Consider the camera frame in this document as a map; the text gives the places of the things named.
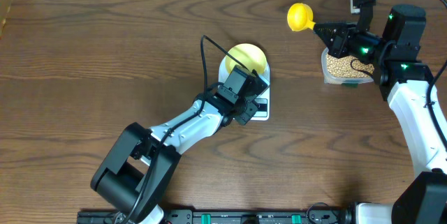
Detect yellow measuring scoop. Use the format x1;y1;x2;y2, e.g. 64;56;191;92
287;3;315;31

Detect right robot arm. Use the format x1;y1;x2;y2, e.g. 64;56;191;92
312;0;446;223

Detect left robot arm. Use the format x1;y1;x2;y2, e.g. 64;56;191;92
90;66;270;223

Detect white digital kitchen scale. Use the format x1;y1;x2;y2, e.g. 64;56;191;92
218;58;270;121

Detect yellow bowl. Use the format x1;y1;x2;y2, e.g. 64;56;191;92
228;43;268;74

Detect soybeans in container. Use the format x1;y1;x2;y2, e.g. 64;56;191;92
325;54;374;78

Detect clear plastic container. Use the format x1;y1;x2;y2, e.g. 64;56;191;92
321;48;374;84

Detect green tape patch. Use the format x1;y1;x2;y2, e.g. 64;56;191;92
342;83;359;89

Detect left black cable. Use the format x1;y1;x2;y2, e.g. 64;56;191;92
115;34;261;224

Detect black cable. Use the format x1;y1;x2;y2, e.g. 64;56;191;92
115;34;261;224
349;0;447;155

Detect right black cable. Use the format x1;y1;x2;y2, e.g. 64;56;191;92
349;0;447;155

